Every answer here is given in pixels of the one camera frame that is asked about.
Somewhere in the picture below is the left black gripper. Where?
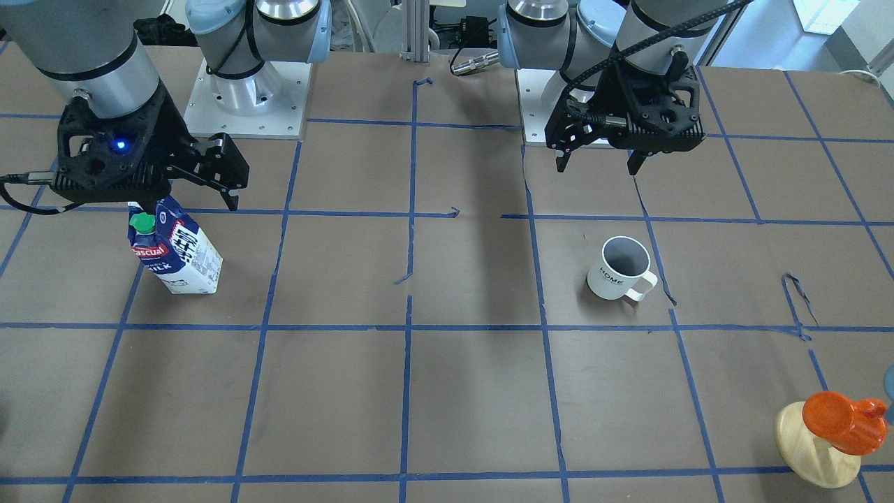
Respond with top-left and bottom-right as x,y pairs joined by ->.
545,61 -> 705,176

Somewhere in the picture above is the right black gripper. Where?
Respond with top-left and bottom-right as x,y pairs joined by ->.
52,82 -> 250,214

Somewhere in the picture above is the blue white milk carton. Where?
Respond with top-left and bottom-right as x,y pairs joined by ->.
128,196 -> 223,294

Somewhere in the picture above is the white mug grey inside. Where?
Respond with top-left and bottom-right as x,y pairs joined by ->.
585,235 -> 658,302

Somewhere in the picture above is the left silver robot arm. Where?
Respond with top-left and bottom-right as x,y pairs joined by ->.
497,1 -> 740,175

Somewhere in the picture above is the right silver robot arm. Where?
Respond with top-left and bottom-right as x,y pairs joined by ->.
2,1 -> 332,214

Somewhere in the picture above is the blue mug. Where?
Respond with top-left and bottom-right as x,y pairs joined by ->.
882,365 -> 894,425

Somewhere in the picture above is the orange mug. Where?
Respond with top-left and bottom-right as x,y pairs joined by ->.
802,391 -> 888,456

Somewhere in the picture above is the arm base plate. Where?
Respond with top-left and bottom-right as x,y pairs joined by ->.
183,61 -> 315,140
515,68 -> 629,149

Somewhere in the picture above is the aluminium frame post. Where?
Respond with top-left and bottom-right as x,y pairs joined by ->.
400,0 -> 430,66

